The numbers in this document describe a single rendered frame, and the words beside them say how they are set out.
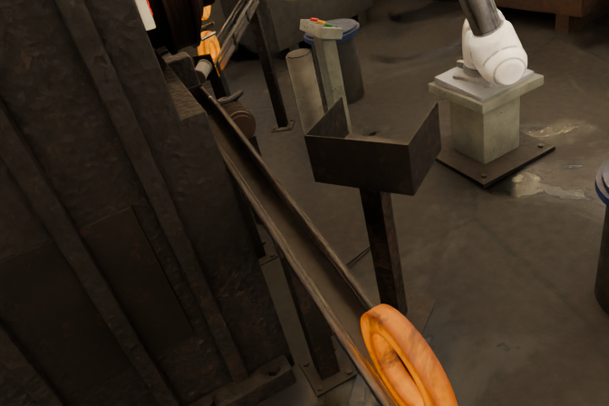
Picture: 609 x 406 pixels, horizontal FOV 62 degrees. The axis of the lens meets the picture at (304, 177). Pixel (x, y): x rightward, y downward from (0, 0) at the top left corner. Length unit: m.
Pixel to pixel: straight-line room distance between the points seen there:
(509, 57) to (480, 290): 0.78
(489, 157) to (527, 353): 0.95
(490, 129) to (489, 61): 0.42
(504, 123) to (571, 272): 0.72
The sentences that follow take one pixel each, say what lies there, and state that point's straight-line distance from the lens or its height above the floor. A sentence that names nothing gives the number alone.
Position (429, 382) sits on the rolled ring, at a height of 0.71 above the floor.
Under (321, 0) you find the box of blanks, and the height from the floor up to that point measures 0.34.
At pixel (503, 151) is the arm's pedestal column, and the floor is 0.04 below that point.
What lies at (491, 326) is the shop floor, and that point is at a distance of 1.66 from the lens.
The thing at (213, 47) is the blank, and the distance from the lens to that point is 2.12.
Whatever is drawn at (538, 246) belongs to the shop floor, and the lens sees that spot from 1.91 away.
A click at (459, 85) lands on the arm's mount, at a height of 0.37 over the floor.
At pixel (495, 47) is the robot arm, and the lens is 1.87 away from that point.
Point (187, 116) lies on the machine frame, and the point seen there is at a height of 0.87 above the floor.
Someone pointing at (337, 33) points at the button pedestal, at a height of 0.57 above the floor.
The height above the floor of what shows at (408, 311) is 0.01.
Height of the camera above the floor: 1.28
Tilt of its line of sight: 32 degrees down
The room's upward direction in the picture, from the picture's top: 14 degrees counter-clockwise
